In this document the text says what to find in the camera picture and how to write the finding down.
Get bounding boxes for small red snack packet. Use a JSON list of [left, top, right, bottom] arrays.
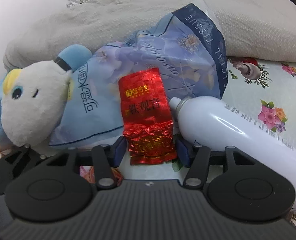
[[79, 165, 123, 188]]

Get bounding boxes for white cloth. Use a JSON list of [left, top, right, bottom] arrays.
[[66, 0, 88, 8]]

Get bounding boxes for blue facial tissue pack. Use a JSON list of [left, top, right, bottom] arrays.
[[48, 3, 226, 147]]

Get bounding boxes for red foil tea packet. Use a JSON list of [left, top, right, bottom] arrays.
[[118, 67, 178, 165]]

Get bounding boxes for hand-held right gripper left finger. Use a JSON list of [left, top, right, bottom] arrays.
[[41, 136, 127, 190]]

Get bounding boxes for white and blue plush toy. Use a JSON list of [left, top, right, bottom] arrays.
[[0, 44, 92, 153]]

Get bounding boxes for white spray bottle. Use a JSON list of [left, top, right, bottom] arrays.
[[168, 96, 296, 220]]

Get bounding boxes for grey duvet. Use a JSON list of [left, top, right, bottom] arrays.
[[3, 0, 296, 70]]

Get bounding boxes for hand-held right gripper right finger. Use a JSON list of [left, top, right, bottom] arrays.
[[176, 139, 260, 188]]

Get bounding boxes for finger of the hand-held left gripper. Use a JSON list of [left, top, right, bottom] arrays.
[[1, 144, 48, 174]]

